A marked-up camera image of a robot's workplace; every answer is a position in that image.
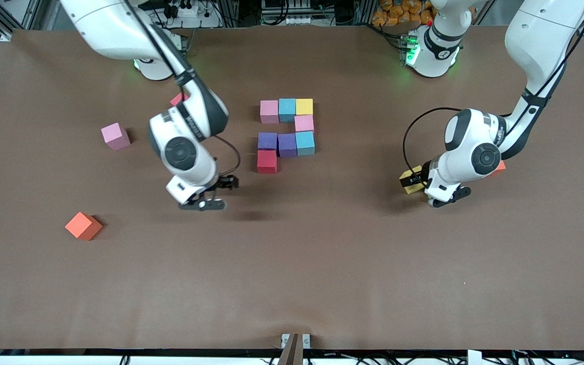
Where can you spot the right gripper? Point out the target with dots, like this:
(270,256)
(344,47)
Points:
(226,182)

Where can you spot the aluminium frame rail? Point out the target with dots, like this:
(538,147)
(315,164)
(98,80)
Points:
(292,352)

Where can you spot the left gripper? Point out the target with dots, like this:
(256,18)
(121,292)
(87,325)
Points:
(420,177)

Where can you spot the orange foam cube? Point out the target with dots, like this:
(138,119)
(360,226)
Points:
(81,226)
(500,167)

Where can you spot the brown table mat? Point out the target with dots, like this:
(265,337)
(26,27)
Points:
(292,284)

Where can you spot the white power strip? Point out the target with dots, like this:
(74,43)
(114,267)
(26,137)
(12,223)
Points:
(190,12)

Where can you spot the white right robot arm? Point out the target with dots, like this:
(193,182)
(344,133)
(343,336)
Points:
(180,152)

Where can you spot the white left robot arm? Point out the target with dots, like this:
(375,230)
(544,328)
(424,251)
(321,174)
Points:
(484,157)

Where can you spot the crimson foam cube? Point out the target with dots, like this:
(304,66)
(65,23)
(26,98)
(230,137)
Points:
(177,98)
(267,162)

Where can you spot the blue foam cube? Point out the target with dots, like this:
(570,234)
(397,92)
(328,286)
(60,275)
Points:
(287,110)
(304,143)

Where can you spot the purple foam cube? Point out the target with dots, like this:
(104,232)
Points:
(267,141)
(287,145)

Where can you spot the white equipment box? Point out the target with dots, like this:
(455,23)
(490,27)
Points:
(297,19)

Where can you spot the yellow foam cube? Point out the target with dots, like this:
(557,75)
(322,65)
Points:
(412,188)
(304,106)

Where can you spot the pink foam cube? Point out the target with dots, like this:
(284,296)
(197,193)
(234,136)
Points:
(269,112)
(304,123)
(115,137)

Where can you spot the silver camera pole bracket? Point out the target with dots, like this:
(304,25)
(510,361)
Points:
(285,338)

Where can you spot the orange snack bag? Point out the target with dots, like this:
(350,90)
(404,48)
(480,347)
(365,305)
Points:
(388,17)

